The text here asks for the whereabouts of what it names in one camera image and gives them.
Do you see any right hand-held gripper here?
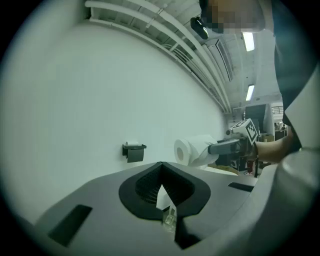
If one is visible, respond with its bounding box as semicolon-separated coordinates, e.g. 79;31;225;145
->
207;118;261;164

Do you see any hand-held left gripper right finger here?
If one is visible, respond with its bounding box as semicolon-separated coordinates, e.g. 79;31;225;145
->
161;161;259;251

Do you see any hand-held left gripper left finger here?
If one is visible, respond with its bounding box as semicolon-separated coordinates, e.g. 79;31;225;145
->
33;161;181;256

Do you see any white toilet paper roll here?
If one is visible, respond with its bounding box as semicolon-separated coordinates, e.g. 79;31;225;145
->
173;134;218;171

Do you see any person's right forearm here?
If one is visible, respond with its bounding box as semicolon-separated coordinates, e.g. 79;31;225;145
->
256;136;295;165

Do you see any black wall paper holder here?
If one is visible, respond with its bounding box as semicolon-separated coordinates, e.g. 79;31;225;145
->
121;143;148;164

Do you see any black cabinet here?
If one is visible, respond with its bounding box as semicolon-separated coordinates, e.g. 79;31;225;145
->
244;104;267;133

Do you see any ceiling strip light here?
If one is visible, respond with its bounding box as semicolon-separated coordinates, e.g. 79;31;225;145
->
245;84;255;102
242;31;256;53

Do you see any ceiling air vent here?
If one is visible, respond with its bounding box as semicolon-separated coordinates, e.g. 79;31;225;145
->
214;38;235;82

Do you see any person's black shirt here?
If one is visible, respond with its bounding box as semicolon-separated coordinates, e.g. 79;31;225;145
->
271;0;320;153

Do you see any person's head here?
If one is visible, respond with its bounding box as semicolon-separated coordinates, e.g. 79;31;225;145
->
199;0;267;35

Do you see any white ceiling pipe rack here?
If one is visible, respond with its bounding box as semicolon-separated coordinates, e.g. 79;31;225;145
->
84;0;232;113

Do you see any black head-worn camera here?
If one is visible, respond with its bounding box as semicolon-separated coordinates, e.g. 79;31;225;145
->
190;16;210;40

